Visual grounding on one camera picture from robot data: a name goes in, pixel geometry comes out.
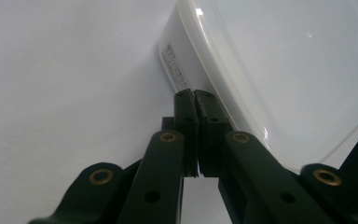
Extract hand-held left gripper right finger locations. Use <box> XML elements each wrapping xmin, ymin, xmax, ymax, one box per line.
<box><xmin>194</xmin><ymin>89</ymin><xmax>234</xmax><ymax>178</ymax></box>

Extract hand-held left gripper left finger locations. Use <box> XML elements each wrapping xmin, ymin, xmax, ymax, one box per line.
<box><xmin>173</xmin><ymin>89</ymin><xmax>200</xmax><ymax>178</ymax></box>

